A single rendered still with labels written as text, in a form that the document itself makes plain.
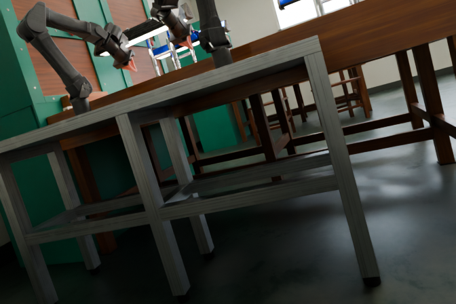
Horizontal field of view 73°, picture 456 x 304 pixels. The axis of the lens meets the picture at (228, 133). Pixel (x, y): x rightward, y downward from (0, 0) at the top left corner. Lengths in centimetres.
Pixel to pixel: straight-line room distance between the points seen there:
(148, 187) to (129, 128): 19
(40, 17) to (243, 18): 572
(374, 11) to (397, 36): 11
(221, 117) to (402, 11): 349
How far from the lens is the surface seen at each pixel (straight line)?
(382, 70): 664
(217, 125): 443
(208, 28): 105
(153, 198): 100
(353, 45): 114
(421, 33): 116
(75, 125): 110
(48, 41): 134
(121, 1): 272
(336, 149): 83
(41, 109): 182
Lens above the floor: 57
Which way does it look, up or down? 5 degrees down
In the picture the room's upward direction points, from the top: 16 degrees counter-clockwise
